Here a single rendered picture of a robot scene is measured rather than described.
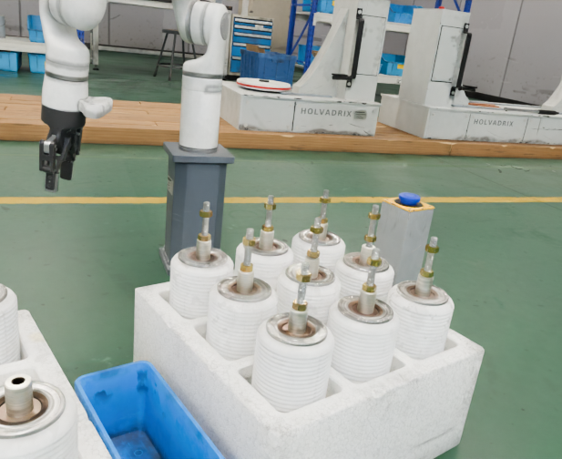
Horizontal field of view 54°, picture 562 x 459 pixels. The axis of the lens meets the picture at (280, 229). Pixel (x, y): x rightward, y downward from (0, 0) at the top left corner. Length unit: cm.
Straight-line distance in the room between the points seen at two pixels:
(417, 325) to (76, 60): 69
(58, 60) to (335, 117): 224
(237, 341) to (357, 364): 16
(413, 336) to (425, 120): 267
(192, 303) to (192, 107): 59
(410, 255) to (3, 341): 69
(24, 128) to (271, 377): 220
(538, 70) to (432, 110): 412
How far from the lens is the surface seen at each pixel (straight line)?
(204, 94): 129
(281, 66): 542
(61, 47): 102
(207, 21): 128
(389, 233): 106
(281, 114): 297
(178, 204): 134
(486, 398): 113
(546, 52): 741
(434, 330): 82
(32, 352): 77
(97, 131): 273
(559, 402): 120
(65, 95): 103
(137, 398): 88
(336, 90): 326
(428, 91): 345
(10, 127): 273
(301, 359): 65
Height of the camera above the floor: 59
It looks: 20 degrees down
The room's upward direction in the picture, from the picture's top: 7 degrees clockwise
